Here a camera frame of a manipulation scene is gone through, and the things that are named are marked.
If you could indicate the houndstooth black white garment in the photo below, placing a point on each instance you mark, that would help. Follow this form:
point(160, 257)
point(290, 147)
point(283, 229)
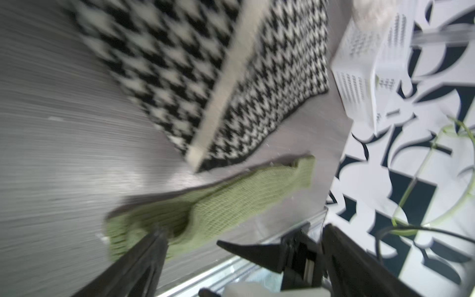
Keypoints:
point(217, 77)

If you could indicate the aluminium frame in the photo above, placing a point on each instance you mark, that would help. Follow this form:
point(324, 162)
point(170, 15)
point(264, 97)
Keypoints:
point(452, 35)

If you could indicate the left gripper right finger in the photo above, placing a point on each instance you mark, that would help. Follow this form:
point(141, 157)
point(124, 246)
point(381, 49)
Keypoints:
point(354, 273)

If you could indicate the green plastic hanger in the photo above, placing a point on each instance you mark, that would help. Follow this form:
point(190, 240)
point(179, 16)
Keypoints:
point(449, 166)

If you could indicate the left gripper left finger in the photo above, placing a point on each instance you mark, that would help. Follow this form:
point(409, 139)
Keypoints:
point(135, 274)

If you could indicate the white plastic basket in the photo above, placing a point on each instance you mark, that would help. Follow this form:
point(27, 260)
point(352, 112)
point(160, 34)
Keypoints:
point(368, 66)

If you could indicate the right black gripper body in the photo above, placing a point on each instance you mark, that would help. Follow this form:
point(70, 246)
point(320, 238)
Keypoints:
point(297, 257)

